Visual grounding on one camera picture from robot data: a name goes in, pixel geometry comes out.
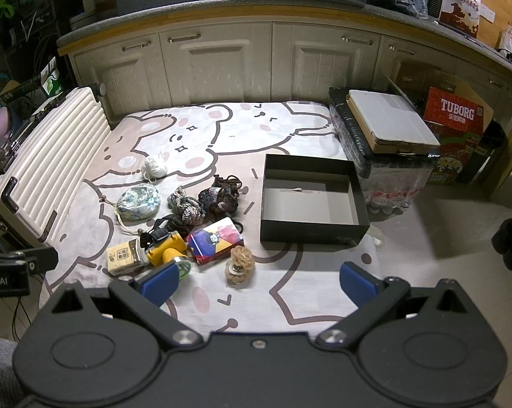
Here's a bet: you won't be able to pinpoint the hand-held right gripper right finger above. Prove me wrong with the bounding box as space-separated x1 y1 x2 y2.
315 262 480 347

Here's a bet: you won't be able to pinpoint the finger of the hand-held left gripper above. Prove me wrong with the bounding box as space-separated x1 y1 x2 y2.
24 246 59 274

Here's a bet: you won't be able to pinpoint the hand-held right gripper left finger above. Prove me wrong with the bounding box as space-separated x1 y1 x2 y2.
39 262 201 347

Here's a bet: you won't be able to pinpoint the black box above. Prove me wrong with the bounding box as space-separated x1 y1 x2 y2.
259 153 371 247

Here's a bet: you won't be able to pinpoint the white yarn ball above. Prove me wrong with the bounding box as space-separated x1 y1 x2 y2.
141 153 172 180

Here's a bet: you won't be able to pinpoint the yellow headlamp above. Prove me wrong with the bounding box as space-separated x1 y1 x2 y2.
139 217 193 281

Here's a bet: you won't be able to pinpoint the yellow white small box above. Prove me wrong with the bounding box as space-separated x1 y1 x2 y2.
106 240 146 276

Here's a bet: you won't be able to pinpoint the beige yarn flower spool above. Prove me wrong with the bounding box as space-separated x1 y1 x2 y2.
224 245 254 285

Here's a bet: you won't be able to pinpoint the dark multicolour yarn bundle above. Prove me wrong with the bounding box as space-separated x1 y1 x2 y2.
198 174 245 215

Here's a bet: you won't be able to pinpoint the black wrapped bottle pack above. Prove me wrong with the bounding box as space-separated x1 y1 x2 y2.
328 87 441 217

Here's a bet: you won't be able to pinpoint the bear printed blanket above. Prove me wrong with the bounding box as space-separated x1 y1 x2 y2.
39 101 386 336

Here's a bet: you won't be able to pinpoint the flat white cardboard box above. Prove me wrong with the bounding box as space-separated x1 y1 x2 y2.
346 89 441 154

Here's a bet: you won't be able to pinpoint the green white box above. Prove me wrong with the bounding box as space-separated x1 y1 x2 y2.
39 57 63 96

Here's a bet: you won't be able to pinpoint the red beer carton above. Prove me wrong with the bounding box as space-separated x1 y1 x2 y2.
388 68 495 185

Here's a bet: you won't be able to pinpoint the cream wooden cabinet doors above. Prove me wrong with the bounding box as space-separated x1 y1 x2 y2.
56 21 512 145

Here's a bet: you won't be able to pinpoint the grey countertop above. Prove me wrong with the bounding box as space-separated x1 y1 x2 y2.
56 0 512 79

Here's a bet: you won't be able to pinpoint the red white paper bag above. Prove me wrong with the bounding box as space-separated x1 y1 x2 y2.
439 0 482 39

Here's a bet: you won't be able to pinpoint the grey braided rope bundle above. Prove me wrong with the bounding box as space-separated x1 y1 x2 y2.
168 186 206 225

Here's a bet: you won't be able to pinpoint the floral drawstring pouch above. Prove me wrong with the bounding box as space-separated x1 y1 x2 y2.
100 183 161 234

